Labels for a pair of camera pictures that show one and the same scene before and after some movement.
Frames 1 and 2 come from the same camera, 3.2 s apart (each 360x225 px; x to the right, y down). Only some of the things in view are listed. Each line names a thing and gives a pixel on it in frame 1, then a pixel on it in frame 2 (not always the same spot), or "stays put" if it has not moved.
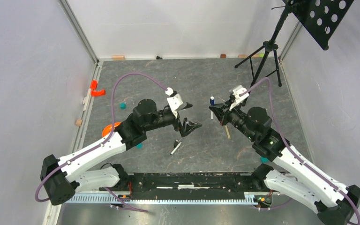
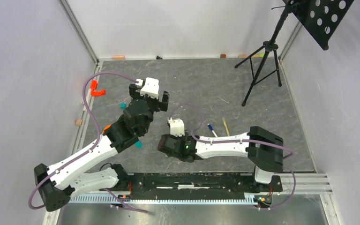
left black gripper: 188,126 → 135,93
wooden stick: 227,132 stays put
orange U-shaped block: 108,129 stays put
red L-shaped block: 98,93 stays put
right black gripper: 222,112 → 183,138
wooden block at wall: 118,57 stays put
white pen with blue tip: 212,103 → 214,133
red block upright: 93,84 stays put
